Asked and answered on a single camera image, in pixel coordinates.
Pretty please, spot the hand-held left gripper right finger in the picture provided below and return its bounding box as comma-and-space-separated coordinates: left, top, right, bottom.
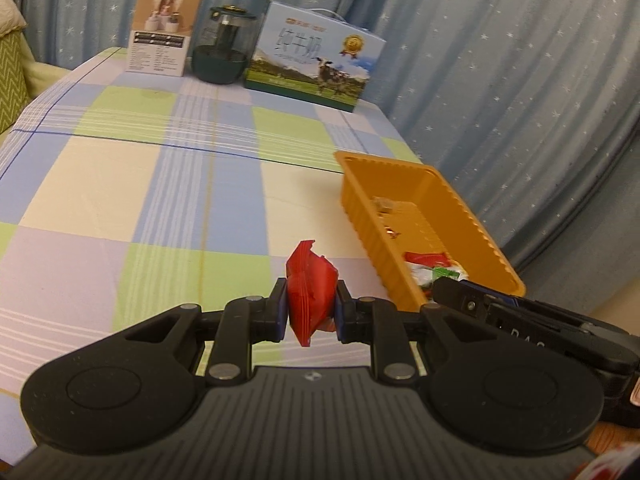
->
335, 283, 494, 386

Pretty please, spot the red snack packet white label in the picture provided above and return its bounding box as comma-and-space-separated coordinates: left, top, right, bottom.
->
404, 251, 451, 266

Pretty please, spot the light green sofa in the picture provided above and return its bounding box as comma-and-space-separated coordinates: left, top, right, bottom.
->
20, 59, 72, 102

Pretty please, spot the red white patterned cloth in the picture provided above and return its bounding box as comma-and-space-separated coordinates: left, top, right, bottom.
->
572, 440, 640, 480

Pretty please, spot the green chevron cushion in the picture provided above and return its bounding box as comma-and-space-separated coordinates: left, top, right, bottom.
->
0, 30, 34, 136

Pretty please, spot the blue milk carton box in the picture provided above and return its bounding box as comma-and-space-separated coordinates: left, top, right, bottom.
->
243, 0, 387, 113

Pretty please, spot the beige product box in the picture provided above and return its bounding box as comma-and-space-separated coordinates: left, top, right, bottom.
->
124, 0, 206, 78

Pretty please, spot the checkered tablecloth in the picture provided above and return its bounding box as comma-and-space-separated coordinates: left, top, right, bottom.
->
0, 46, 426, 466

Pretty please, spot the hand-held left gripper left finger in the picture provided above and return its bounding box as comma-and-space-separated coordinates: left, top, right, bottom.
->
120, 279, 290, 387

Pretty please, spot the orange plastic tray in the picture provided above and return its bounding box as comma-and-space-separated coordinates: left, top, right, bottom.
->
333, 150, 527, 313

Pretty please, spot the green white snack packet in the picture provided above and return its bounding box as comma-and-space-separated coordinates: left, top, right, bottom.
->
412, 265, 469, 287

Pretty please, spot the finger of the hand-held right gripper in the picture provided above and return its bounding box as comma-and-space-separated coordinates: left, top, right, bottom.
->
431, 276, 521, 322

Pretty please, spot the dark green glass jar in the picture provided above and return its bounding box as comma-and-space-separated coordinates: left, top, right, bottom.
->
191, 5, 259, 86

